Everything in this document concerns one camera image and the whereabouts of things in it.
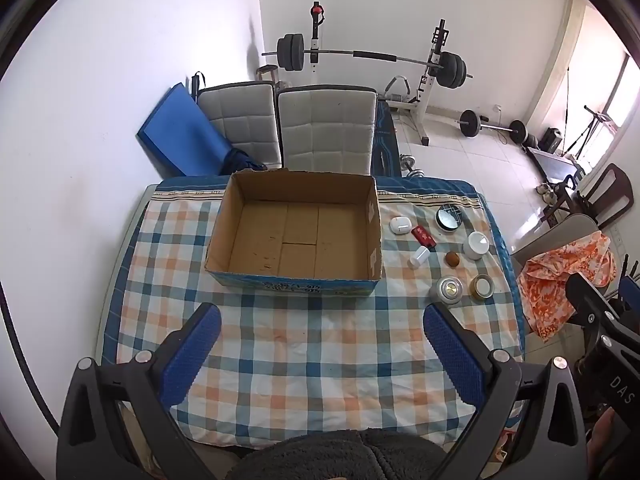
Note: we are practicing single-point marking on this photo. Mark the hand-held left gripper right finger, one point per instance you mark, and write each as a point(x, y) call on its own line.
point(452, 355)

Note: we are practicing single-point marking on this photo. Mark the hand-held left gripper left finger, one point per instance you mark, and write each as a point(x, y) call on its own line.
point(192, 355)

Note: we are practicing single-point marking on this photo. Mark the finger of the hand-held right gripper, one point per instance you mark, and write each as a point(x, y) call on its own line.
point(585, 305)

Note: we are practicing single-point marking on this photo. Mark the silver round tin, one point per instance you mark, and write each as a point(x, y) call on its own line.
point(448, 290)

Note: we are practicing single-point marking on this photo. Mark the gold rimmed jar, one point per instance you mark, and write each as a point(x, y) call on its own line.
point(481, 287)

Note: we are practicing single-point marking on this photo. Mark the brown ball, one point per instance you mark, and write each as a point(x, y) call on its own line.
point(452, 259)

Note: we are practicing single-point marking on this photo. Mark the small white bottle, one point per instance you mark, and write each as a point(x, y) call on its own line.
point(419, 256)

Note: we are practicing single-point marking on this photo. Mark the white round jar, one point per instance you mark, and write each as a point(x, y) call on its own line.
point(476, 246)

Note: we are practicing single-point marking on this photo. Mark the black round tin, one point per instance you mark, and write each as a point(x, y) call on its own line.
point(448, 218)

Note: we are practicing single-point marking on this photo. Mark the white earbud case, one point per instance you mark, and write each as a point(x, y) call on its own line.
point(399, 225)

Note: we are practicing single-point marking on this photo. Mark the brown cardboard box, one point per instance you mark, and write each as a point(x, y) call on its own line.
point(295, 240)

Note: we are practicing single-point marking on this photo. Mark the person's right hand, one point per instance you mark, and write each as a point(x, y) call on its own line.
point(602, 440)

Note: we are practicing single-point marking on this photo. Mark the orange floral cloth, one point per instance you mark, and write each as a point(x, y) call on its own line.
point(545, 290)

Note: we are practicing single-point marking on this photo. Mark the beige chair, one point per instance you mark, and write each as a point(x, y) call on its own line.
point(555, 240)

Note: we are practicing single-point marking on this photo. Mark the brown wooden chair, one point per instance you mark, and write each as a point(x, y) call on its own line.
point(617, 195)

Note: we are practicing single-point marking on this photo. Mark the red flat box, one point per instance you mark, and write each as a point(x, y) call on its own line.
point(423, 236)

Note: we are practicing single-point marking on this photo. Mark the checkered tablecloth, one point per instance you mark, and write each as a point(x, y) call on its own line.
point(325, 360)

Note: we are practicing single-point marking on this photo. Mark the black low bench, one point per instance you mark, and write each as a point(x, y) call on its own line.
point(555, 165)

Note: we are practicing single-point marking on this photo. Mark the dark fleece clothing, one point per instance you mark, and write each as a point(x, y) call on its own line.
point(335, 455)

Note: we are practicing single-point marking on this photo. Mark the black box appliance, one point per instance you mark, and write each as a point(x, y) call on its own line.
point(552, 140)

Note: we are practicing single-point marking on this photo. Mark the black tripod stand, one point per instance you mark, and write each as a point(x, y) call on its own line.
point(592, 127)

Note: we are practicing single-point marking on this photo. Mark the chrome dumbbell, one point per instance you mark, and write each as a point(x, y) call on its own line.
point(407, 161)

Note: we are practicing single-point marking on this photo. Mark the dark blue cloth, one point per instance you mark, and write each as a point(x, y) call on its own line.
point(245, 160)

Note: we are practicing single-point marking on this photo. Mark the short black barbell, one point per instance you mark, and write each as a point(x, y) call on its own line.
point(470, 122)

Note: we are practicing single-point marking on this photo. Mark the blue foam mat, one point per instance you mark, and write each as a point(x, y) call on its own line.
point(180, 130)

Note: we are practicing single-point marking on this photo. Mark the grey padded chair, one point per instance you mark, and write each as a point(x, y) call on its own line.
point(325, 130)
point(240, 115)

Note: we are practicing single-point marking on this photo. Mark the white barbell rack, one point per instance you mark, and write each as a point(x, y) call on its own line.
point(430, 90)

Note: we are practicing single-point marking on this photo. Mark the grey curved bar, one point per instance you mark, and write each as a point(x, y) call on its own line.
point(400, 82)

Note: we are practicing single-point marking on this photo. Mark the small round stool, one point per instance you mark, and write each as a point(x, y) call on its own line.
point(267, 71)

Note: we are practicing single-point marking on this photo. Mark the black plate barbell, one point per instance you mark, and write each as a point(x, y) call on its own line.
point(370, 55)

